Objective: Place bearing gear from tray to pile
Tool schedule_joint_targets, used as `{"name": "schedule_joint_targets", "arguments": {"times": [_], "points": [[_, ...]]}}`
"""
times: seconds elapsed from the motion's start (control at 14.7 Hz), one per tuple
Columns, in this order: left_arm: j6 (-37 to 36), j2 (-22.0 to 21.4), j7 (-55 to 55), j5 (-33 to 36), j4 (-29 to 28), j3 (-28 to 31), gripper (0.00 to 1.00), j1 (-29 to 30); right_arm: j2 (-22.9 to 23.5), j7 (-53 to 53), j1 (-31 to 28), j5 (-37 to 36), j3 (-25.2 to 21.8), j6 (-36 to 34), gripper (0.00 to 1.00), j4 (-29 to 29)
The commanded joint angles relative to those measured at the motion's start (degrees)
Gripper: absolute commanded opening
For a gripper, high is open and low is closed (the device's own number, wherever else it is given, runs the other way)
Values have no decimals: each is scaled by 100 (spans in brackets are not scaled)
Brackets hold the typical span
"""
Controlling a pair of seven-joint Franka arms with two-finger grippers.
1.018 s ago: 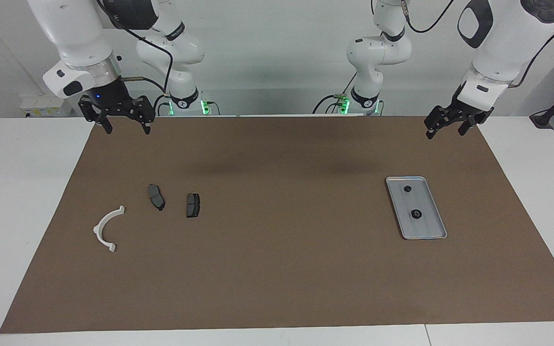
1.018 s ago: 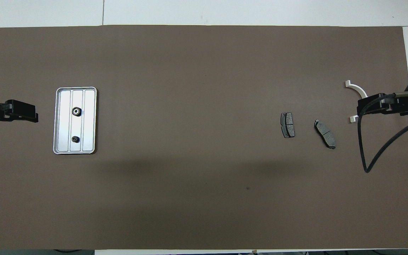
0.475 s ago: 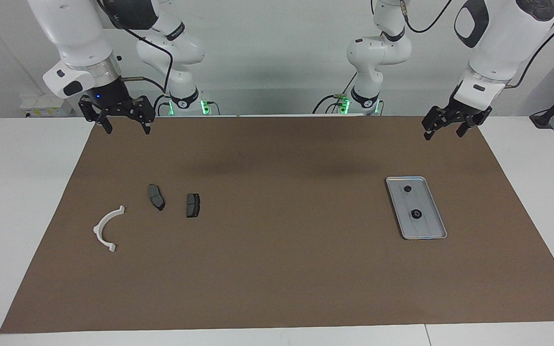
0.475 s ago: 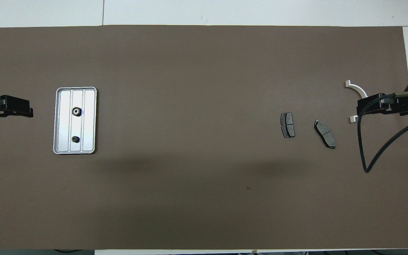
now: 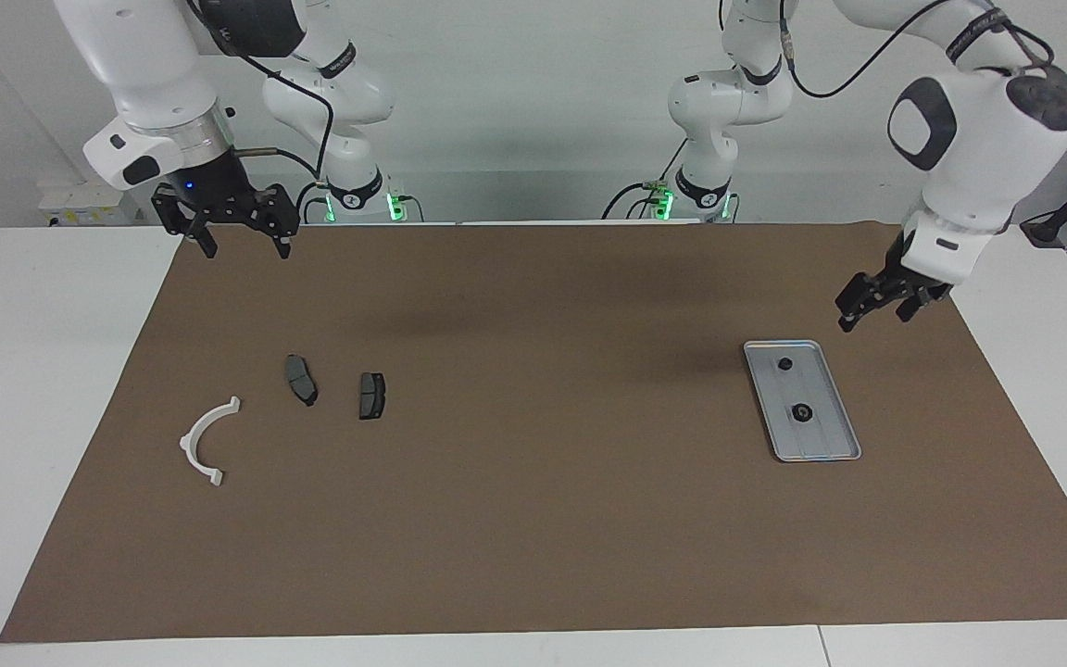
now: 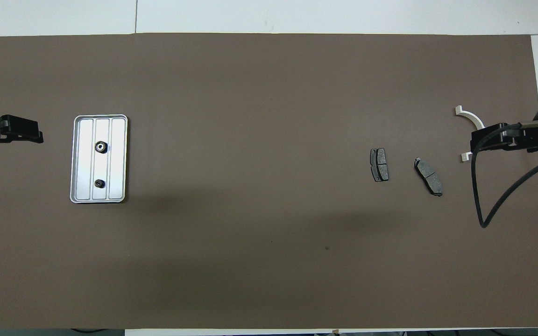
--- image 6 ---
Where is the silver metal tray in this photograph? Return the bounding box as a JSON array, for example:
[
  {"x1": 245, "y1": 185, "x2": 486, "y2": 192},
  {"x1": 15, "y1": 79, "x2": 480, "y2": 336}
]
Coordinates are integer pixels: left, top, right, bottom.
[{"x1": 70, "y1": 114, "x2": 128, "y2": 204}]

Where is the long dark brake pad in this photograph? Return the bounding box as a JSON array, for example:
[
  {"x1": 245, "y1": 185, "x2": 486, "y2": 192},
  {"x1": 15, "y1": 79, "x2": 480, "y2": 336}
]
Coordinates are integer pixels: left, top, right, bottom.
[{"x1": 414, "y1": 157, "x2": 444, "y2": 197}]

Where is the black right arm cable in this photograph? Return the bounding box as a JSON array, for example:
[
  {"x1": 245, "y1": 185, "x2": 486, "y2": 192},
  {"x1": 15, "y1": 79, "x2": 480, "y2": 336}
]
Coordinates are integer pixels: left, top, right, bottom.
[{"x1": 470, "y1": 119, "x2": 538, "y2": 229}]

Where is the short dark brake pad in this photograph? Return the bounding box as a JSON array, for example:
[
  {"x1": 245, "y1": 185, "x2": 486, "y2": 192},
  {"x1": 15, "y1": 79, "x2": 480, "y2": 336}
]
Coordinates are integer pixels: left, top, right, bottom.
[{"x1": 370, "y1": 147, "x2": 389, "y2": 182}]

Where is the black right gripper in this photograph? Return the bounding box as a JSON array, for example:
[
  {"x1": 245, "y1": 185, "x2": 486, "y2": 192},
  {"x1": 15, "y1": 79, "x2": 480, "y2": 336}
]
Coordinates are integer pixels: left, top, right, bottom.
[{"x1": 470, "y1": 122, "x2": 538, "y2": 155}]

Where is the brown table mat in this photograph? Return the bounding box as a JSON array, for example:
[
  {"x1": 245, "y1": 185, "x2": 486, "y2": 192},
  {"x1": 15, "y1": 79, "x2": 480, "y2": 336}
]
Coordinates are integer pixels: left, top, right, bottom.
[{"x1": 0, "y1": 33, "x2": 538, "y2": 329}]

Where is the white curved plastic bracket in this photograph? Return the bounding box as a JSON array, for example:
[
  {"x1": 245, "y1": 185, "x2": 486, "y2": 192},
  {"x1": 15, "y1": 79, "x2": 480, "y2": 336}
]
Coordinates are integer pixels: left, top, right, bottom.
[{"x1": 455, "y1": 105, "x2": 490, "y2": 162}]

